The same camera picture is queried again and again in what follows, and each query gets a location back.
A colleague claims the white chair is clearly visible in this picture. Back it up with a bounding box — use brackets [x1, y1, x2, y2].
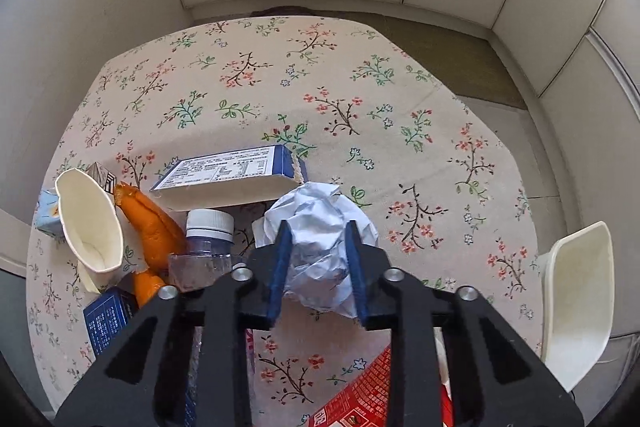
[537, 221, 615, 393]

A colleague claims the clear plastic bottle white cap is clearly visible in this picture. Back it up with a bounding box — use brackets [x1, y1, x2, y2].
[167, 208, 246, 295]

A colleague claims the floral tablecloth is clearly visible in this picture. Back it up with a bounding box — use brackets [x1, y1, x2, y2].
[25, 14, 547, 427]

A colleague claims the red printed packet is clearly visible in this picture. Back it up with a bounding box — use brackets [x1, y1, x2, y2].
[307, 344, 455, 427]

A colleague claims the white paper cup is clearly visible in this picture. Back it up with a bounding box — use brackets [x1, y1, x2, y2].
[54, 168, 125, 294]

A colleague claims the light blue milk carton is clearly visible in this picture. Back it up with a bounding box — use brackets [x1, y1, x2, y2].
[34, 162, 121, 243]

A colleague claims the white paper ball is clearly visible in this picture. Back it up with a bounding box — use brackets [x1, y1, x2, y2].
[252, 181, 379, 319]

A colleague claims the small dark blue box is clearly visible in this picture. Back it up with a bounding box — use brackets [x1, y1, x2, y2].
[82, 287, 141, 365]

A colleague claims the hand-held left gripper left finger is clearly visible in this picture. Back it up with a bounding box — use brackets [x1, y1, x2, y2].
[54, 220, 293, 427]

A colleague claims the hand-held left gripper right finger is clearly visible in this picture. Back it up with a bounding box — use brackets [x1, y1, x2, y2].
[343, 220, 585, 427]

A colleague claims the orange peel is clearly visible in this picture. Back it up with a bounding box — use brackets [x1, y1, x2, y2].
[112, 183, 187, 309]

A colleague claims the blue white labelled box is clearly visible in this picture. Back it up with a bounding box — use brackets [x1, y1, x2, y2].
[150, 144, 308, 212]

